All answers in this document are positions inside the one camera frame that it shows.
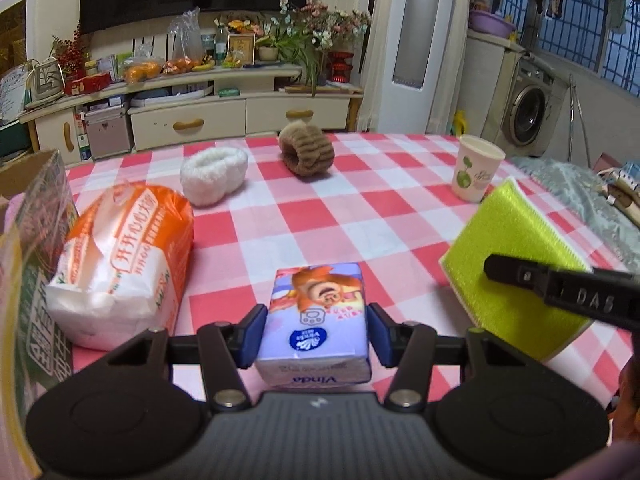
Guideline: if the purple cartoon tissue pack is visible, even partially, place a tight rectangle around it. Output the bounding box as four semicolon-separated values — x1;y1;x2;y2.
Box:
254;262;374;391

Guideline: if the potted spider plant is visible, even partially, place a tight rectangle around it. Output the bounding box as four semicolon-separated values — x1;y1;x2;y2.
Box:
254;29;326;96

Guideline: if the white paper calendar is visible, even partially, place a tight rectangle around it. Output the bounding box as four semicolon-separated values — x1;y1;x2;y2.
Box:
0;67;29;126

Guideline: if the person's right forearm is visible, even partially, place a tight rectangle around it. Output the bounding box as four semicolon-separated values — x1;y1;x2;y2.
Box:
607;440;640;480

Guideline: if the yellow green sponge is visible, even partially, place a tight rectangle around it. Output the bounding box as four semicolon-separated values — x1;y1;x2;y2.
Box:
438;177;596;362

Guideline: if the metal drying rack pole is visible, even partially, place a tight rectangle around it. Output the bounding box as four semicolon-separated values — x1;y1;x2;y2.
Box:
567;72;594;167

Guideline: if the bag of oranges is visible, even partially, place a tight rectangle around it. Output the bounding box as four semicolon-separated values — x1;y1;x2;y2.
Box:
122;57;164;85

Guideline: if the brown fluffy sock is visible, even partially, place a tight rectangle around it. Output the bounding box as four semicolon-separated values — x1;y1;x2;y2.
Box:
277;122;335;180

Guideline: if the white paper cup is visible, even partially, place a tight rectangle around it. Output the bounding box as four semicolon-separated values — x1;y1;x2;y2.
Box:
450;133;506;204

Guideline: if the white fluffy baby shoe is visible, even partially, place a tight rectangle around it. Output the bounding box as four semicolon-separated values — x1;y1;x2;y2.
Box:
179;148;250;207

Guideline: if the cardboard box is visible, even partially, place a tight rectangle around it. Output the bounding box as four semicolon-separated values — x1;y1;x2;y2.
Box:
0;148;64;211

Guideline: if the cream television cabinet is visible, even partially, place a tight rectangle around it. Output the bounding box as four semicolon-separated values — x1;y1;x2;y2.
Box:
18;64;365;167

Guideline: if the person's right hand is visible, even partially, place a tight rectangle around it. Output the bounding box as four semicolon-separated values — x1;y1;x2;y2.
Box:
607;360;640;444

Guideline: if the white standing air conditioner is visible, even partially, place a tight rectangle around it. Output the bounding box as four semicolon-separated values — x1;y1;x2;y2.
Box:
367;0;474;136

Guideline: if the red lantern ornament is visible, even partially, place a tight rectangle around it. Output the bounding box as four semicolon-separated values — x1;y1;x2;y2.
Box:
327;49;354;84

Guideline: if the pink storage box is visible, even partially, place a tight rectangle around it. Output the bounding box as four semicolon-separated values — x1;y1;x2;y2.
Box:
83;104;134;161

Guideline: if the green glass bottle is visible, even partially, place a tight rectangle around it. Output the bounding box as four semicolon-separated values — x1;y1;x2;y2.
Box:
213;22;231;64

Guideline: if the clear plastic bag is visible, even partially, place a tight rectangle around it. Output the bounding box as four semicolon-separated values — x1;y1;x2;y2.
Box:
167;7;204;64

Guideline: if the red white checkered tablecloth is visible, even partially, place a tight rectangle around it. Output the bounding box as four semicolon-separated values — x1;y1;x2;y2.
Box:
62;132;637;411

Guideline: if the pile of oranges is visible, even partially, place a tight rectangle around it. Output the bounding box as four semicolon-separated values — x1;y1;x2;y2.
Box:
162;57;201;75

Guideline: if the silver washing machine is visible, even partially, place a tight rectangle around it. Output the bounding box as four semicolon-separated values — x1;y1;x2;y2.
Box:
494;52;571;157

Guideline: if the artificial flower bouquet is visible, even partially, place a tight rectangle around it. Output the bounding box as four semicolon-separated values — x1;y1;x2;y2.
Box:
277;0;374;54

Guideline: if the green hanging shirt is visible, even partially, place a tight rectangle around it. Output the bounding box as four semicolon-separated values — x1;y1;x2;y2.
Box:
607;0;629;36

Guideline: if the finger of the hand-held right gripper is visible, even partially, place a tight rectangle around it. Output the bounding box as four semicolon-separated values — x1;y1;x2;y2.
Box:
483;253;640;334

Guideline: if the red berry branch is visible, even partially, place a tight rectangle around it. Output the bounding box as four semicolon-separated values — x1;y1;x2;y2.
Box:
52;24;91;79

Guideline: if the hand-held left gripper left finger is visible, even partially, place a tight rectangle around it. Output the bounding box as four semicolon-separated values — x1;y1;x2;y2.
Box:
102;304;270;414

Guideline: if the printed plastic bag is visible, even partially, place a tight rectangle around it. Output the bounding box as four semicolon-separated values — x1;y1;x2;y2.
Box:
0;160;84;480

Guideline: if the grey bed blanket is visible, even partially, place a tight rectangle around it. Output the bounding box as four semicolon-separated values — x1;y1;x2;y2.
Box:
512;155;640;262

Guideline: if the purple plastic basin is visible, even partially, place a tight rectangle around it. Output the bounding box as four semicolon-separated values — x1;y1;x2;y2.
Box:
467;8;517;39

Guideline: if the white handbag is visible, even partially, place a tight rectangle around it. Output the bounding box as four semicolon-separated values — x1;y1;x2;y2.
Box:
24;57;66;106

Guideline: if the wooden picture frame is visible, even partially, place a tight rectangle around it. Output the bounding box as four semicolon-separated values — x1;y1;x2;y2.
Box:
227;32;257;66

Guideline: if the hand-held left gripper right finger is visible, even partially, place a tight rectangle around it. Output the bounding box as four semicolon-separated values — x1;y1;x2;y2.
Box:
367;302;534;412

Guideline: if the orange white tissue bag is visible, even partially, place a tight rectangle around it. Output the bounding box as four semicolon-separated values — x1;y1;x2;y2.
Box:
44;183;196;352

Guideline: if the red gift box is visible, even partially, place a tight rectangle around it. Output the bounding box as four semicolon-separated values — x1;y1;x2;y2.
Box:
63;72;112;96

